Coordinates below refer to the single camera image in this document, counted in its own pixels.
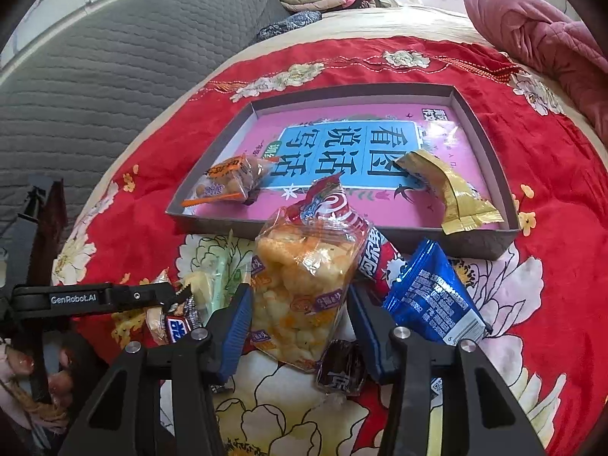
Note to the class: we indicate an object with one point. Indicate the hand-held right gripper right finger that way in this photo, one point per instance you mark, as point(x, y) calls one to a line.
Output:
point(365, 337)

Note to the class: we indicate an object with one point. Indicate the red floral blanket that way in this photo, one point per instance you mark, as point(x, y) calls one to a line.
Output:
point(522, 175)

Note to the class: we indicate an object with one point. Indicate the red cartoon snack packet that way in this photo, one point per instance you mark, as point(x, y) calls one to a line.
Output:
point(327, 204)

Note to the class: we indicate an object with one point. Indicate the dark patterned cloth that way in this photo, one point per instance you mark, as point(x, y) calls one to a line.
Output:
point(289, 23)

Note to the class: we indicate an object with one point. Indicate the light green snack packet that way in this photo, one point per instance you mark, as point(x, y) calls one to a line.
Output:
point(223, 270)

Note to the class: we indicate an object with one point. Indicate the grey cardboard box pink bottom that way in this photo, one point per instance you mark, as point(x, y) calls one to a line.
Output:
point(332, 118)

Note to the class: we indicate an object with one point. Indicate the orange peanut snack packet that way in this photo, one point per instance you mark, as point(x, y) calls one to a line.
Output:
point(228, 178)

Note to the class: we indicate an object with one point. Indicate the gold snack packet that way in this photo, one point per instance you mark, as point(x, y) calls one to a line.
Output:
point(456, 194)

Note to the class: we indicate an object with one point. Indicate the grey quilted cover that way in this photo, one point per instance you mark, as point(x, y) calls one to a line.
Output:
point(118, 80)

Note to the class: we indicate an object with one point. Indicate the pink quilt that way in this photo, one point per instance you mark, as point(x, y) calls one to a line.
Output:
point(536, 42)

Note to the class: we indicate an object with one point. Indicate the clear orange pastry packet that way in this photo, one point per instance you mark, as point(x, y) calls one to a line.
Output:
point(156, 323)

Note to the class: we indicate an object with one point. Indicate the person's left hand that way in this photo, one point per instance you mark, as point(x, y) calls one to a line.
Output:
point(61, 375)

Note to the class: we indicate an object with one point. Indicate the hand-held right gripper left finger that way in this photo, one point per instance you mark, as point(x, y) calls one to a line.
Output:
point(240, 327)

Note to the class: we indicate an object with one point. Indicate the dark brown candy packet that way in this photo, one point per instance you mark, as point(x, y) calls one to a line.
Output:
point(339, 365)

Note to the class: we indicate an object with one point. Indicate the clear bag of yellow puffs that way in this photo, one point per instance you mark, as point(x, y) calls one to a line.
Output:
point(299, 285)

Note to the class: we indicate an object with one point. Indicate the blue snack packet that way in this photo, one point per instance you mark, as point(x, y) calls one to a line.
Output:
point(432, 289)

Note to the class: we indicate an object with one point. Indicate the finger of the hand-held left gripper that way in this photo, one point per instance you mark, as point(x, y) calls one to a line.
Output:
point(142, 295)

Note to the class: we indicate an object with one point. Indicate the dark chocolate bar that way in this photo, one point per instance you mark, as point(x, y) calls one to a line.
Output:
point(183, 325)

